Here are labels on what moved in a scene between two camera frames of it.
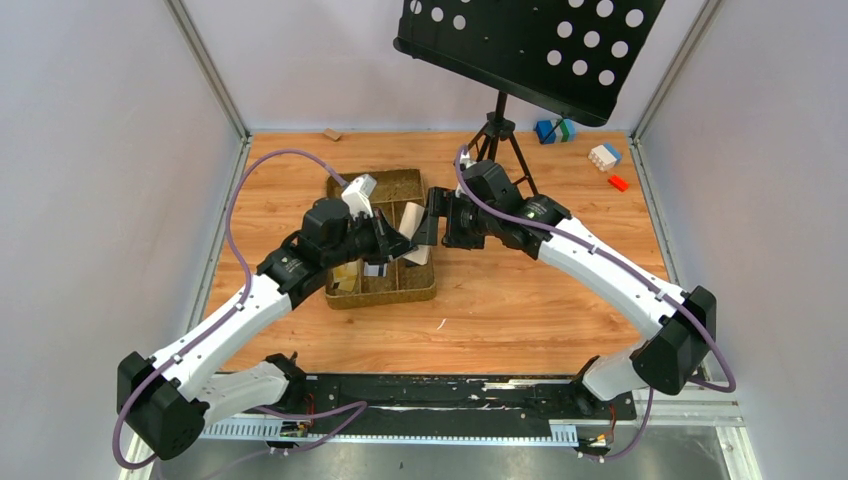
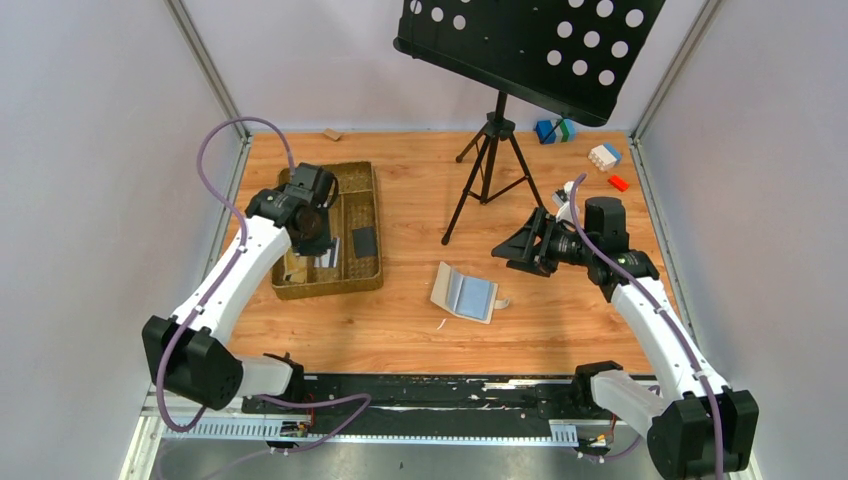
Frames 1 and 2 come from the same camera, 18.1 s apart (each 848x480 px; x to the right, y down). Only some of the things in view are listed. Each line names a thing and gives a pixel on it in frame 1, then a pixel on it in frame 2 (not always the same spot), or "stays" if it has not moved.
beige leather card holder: [410, 219] -> [466, 295]
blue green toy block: [563, 130] stays
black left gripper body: [363, 242] -> [320, 240]
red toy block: [618, 182] stays
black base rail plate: [377, 399] stays
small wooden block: [332, 134] stays
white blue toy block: [605, 156] stays
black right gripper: [443, 202] -> [526, 255]
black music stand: [573, 57] stays
